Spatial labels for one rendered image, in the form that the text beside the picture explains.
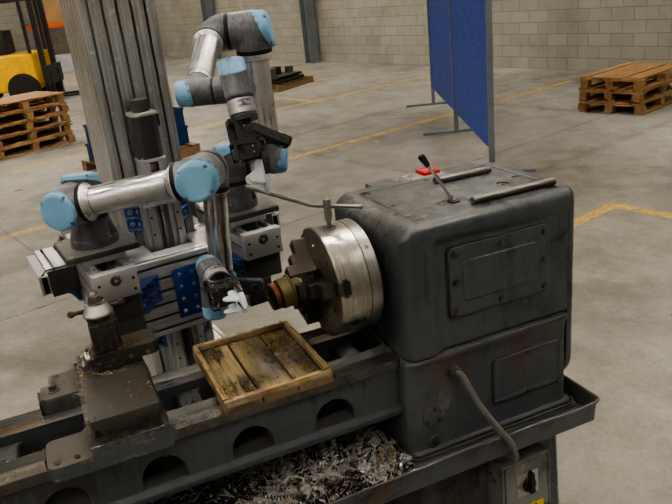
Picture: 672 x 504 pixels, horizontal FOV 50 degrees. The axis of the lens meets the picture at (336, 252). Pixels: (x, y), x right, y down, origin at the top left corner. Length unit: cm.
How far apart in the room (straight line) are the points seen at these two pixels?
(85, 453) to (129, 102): 120
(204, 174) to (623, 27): 1116
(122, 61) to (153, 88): 13
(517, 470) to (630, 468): 83
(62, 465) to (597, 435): 219
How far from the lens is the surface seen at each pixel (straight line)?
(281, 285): 196
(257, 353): 211
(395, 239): 188
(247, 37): 235
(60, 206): 219
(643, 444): 324
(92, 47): 248
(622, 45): 1283
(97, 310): 194
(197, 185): 204
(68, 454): 185
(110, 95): 250
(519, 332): 217
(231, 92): 192
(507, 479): 235
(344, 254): 190
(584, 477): 303
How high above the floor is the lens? 187
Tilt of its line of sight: 21 degrees down
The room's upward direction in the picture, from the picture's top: 6 degrees counter-clockwise
